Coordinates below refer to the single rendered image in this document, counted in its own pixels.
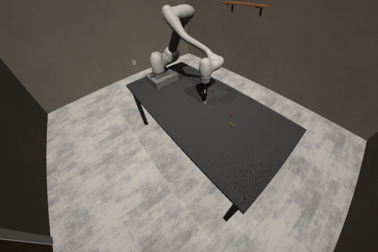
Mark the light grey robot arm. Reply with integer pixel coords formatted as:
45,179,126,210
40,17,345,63
150,4,224,84

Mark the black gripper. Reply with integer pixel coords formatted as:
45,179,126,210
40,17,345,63
201,83,209,104

